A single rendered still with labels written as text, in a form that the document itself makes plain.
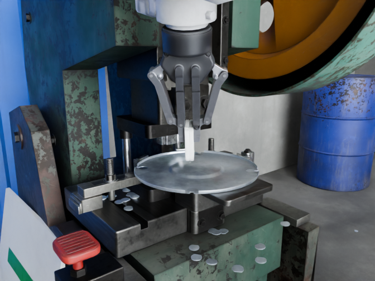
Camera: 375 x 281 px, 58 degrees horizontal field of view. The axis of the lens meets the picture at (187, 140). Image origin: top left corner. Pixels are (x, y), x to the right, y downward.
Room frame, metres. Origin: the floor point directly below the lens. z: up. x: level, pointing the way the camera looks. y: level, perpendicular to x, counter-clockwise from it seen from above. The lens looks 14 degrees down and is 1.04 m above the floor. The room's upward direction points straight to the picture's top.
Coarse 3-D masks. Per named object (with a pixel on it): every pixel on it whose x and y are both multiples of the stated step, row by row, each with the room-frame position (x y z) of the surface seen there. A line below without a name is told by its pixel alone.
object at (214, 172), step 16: (144, 160) 0.82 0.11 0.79; (160, 160) 0.83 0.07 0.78; (176, 160) 0.83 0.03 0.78; (208, 160) 0.83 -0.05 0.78; (224, 160) 0.83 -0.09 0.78; (240, 160) 0.83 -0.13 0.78; (144, 176) 0.71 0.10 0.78; (160, 176) 0.71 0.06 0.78; (176, 176) 0.71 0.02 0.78; (192, 176) 0.70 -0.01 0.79; (208, 176) 0.71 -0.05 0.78; (224, 176) 0.71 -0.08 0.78; (240, 176) 0.71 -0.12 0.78; (256, 176) 0.70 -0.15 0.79; (176, 192) 0.63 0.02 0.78; (208, 192) 0.62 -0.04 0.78
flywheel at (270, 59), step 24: (264, 0) 1.09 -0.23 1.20; (288, 0) 1.02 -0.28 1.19; (312, 0) 0.96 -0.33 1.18; (336, 0) 0.91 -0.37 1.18; (360, 0) 0.83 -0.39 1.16; (288, 24) 1.02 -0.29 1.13; (312, 24) 0.96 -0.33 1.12; (336, 24) 0.87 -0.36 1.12; (360, 24) 0.87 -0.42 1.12; (264, 48) 1.08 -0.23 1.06; (288, 48) 1.01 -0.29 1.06; (312, 48) 0.91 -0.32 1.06; (336, 48) 0.90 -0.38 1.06; (240, 72) 1.11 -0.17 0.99; (264, 72) 1.03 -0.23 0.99; (288, 72) 0.97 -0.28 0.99
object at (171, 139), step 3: (168, 135) 0.84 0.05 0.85; (171, 135) 0.84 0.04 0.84; (174, 135) 0.85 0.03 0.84; (159, 138) 0.84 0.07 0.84; (162, 138) 0.84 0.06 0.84; (165, 138) 0.84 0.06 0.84; (168, 138) 0.84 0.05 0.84; (171, 138) 0.84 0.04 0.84; (174, 138) 0.85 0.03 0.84; (159, 141) 0.84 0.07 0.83; (162, 141) 0.84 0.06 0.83; (165, 141) 0.84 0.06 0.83; (168, 141) 0.84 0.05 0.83; (171, 141) 0.84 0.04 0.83; (174, 141) 0.85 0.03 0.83; (162, 144) 0.84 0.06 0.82; (168, 144) 0.84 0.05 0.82
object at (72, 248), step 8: (72, 232) 0.51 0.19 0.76; (80, 232) 0.51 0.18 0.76; (88, 232) 0.51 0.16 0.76; (56, 240) 0.48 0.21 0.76; (64, 240) 0.48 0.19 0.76; (72, 240) 0.48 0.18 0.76; (80, 240) 0.48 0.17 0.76; (88, 240) 0.48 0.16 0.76; (96, 240) 0.48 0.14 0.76; (56, 248) 0.46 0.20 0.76; (64, 248) 0.46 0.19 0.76; (72, 248) 0.46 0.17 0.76; (80, 248) 0.46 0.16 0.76; (88, 248) 0.46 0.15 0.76; (96, 248) 0.46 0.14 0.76; (64, 256) 0.44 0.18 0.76; (72, 256) 0.44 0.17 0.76; (80, 256) 0.45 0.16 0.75; (88, 256) 0.45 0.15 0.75; (80, 264) 0.47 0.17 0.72
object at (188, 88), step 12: (132, 84) 0.84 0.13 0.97; (144, 84) 0.80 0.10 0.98; (168, 84) 0.75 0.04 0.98; (204, 84) 0.83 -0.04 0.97; (132, 96) 0.84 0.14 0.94; (144, 96) 0.80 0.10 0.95; (156, 96) 0.76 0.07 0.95; (192, 96) 0.77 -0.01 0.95; (204, 96) 0.79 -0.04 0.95; (132, 108) 0.84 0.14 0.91; (144, 108) 0.80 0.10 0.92; (156, 108) 0.76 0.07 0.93; (192, 108) 0.77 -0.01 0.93; (204, 108) 0.79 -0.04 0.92; (144, 120) 0.80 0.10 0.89; (156, 120) 0.76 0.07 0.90
